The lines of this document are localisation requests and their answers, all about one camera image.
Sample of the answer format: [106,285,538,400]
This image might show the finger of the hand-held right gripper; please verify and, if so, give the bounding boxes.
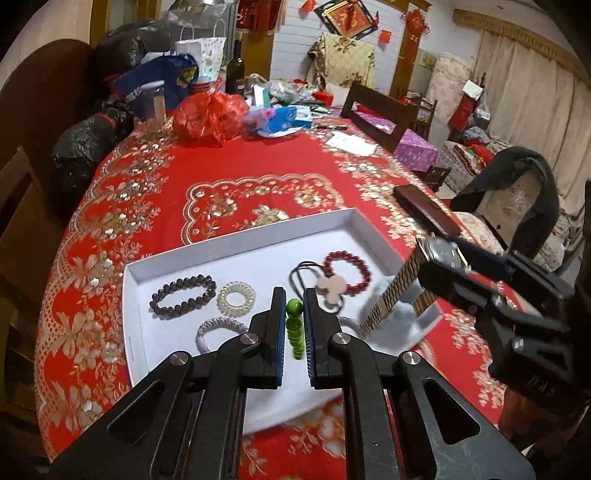
[417,263,573,342]
[448,236,578,305]

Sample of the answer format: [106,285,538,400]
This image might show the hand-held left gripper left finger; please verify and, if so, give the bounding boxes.
[48,286,287,480]

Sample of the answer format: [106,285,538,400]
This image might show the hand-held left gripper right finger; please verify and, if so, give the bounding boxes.
[305,287,536,480]

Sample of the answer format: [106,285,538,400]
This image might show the green bead bracelet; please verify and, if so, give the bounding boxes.
[285,299,305,361]

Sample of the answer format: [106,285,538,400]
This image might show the grey braided hair tie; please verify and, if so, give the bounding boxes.
[339,316,370,342]

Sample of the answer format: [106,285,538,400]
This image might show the gold metal watch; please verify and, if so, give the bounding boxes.
[359,235,468,334]

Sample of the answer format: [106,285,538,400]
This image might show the cream mouse-shaped hair tie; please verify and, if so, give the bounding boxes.
[288,261,348,315]

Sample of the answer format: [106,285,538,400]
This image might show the pinkish braided hair tie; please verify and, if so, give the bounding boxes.
[196,316,250,354]

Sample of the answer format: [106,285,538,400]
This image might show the cream spiral hair tie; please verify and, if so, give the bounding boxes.
[217,280,256,311]

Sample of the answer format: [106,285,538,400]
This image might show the white cardboard box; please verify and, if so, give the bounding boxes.
[124,208,441,435]

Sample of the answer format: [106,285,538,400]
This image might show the red bead bracelet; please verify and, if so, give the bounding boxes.
[323,250,373,296]

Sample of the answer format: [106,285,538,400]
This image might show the dark brown bead bracelet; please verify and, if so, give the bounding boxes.
[149,274,218,317]

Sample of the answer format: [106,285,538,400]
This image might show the floral padded chair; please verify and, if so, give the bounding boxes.
[462,178,541,259]

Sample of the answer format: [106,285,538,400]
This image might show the brown leather wallet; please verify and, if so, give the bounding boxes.
[393,185,462,238]

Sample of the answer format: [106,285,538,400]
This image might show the small wooden stool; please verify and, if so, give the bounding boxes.
[424,165,452,192]

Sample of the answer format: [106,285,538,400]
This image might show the chair with black jacket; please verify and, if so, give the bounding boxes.
[450,147,561,273]

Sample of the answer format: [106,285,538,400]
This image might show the purple covered table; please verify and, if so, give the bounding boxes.
[392,129,438,171]

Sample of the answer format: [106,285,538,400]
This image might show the white paper sheet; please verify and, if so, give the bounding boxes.
[324,131,377,158]

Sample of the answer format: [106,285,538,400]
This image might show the beige curtain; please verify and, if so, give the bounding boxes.
[475,30,591,195]

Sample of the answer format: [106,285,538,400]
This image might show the dark wooden chair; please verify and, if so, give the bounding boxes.
[340,82,419,153]
[0,148,61,324]

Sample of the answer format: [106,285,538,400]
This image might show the blue tissue pack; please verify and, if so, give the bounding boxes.
[245,105,315,138]

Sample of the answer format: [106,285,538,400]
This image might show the red plastic bag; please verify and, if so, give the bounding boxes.
[172,83,250,147]

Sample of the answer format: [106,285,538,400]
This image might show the cream floral draped cloth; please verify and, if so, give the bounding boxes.
[308,33,376,93]

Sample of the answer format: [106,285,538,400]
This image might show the clear plastic jar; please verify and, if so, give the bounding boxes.
[147,80,167,132]

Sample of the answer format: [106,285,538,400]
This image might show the dark wine bottle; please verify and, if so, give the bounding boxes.
[225,30,246,97]

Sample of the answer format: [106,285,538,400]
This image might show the black plastic bag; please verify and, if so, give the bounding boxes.
[90,21,171,84]
[51,99,134,204]

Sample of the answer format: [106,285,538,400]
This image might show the white paper gift bag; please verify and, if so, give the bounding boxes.
[175,21,228,86]

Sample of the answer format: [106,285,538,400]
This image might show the blue bag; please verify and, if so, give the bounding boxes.
[113,53,199,112]

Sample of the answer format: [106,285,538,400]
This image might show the red hanging decorations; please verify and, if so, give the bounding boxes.
[236,0,284,34]

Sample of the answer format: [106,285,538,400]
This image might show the round dark wooden tabletop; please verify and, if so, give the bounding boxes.
[0,39,95,185]

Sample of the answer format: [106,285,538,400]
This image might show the red knot wall ornament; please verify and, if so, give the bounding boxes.
[401,8,431,38]

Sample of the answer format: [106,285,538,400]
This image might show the framed red wall picture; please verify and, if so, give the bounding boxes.
[316,0,377,40]

